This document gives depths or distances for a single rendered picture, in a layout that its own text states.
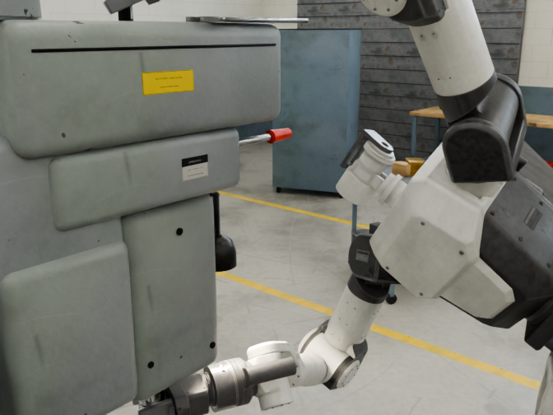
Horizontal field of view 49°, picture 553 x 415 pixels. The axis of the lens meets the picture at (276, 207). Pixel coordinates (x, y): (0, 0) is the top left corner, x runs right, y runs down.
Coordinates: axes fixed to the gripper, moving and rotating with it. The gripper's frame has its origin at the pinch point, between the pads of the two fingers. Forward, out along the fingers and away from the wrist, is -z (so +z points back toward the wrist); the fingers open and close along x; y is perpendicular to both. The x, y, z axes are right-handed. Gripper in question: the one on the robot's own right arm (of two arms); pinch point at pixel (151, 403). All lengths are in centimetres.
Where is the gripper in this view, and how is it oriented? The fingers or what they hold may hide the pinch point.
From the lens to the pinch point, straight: 118.2
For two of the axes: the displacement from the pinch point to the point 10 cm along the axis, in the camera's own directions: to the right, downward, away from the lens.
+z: 9.1, -1.2, 3.9
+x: 4.1, 2.5, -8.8
